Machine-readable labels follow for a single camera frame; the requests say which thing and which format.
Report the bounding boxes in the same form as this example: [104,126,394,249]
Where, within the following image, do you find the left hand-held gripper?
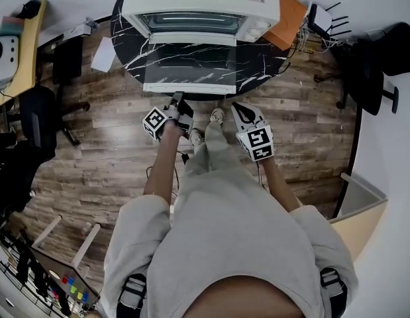
[142,91,195,141]

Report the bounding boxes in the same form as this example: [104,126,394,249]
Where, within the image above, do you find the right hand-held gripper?
[231,101,276,162]

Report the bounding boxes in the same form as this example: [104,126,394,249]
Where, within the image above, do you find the white glass oven door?
[142,33,238,95]

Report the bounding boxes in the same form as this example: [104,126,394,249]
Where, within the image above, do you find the person's left forearm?
[143,124,187,205]

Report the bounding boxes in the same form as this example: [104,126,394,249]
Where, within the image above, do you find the person's right forearm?
[259,156,303,213]

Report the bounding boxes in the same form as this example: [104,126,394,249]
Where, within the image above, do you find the person's right shoe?
[209,107,226,124]

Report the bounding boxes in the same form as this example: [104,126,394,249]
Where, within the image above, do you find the person's shoe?
[209,107,226,124]
[189,127,205,147]

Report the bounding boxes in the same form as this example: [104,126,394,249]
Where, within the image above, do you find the person's grey trousers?
[183,121,248,182]

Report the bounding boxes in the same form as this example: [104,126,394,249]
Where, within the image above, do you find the person's left shoe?
[189,127,205,147]

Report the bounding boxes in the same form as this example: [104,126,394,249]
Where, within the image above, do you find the black marble round table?
[110,0,291,101]

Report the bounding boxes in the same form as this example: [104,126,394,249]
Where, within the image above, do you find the white paper sheet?
[90,36,115,73]

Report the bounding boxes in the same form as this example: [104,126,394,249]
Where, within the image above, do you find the orange box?
[261,0,308,52]

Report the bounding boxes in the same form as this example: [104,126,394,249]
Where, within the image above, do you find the person's grey sweatshirt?
[98,169,360,318]

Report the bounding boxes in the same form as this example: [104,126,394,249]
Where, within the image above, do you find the black computer case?
[52,36,83,85]

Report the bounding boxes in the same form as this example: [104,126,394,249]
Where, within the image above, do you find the long white box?
[62,18,99,41]

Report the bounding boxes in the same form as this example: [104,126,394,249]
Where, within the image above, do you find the black office chair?
[0,84,91,218]
[313,21,410,117]

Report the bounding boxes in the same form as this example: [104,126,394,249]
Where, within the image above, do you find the white router with black antennas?
[307,1,353,44]

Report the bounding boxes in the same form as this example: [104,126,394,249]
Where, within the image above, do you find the light wooden table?
[329,172,389,264]

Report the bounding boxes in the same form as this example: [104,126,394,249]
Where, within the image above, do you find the yellow desk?
[0,0,48,107]

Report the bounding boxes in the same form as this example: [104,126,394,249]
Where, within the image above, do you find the small black box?
[17,0,42,19]

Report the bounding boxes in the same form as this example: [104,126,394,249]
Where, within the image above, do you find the white domed device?
[0,35,20,84]

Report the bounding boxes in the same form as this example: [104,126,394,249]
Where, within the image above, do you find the pastel book stack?
[0,15,28,38]

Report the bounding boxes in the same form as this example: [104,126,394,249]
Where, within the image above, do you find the dark table with white legs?
[30,215,101,311]

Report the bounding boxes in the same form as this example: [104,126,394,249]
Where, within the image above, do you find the bundle of cables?
[295,28,341,54]

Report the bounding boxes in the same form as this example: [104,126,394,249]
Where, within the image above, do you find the black grey shoulder strap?
[319,267,348,318]
[117,273,148,311]

